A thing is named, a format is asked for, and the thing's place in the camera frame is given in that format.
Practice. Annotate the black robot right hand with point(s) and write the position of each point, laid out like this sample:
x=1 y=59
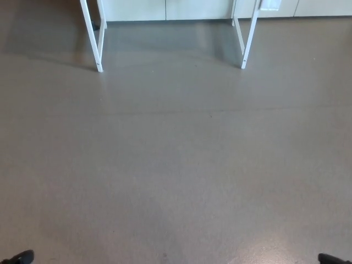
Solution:
x=328 y=259

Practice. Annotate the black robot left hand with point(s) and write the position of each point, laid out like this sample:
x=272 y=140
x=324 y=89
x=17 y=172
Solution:
x=22 y=258

